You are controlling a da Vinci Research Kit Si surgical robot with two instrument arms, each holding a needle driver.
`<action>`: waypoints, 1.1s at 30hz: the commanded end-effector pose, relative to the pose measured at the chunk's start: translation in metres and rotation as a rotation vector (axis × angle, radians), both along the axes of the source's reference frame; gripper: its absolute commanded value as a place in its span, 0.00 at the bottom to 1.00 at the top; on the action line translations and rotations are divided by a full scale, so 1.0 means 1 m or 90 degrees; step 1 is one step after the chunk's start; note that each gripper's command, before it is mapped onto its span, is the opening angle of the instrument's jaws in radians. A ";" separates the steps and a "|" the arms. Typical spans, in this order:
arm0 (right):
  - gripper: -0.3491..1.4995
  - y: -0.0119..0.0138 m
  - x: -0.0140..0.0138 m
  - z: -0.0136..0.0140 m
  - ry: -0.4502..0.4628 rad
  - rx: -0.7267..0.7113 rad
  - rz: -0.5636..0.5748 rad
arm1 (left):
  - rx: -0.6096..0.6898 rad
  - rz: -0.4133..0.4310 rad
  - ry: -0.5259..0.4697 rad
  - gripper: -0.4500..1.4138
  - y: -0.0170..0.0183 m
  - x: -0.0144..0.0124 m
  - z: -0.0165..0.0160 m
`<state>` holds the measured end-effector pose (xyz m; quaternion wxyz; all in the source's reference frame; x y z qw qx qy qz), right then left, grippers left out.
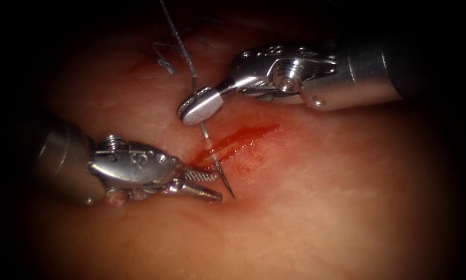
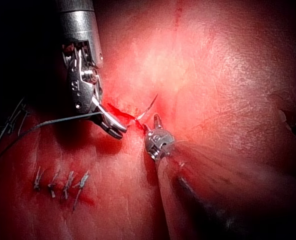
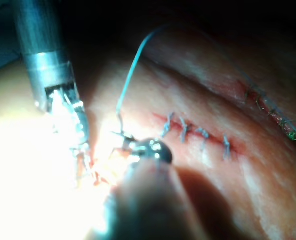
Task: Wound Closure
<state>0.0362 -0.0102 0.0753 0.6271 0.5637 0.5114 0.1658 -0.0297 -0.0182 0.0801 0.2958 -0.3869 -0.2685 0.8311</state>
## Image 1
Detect curved steel needle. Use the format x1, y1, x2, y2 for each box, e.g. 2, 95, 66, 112
192, 74, 236, 200

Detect right arm needle driver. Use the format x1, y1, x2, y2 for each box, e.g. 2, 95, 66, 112
215, 44, 338, 104

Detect tissue pad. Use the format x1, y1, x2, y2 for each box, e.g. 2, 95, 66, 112
19, 7, 463, 280

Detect left arm needle driver jaw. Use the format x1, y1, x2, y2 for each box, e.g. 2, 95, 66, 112
183, 169, 220, 183
170, 180, 223, 204

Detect right arm needle driver jaw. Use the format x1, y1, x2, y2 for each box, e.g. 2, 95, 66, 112
182, 89, 225, 127
178, 86, 215, 120

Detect left arm needle driver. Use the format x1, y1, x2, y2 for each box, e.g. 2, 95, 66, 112
89, 134, 188, 205

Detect blue stitching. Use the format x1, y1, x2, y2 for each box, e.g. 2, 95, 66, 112
151, 40, 180, 77

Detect blue thread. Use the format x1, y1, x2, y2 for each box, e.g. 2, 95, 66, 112
159, 0, 197, 78

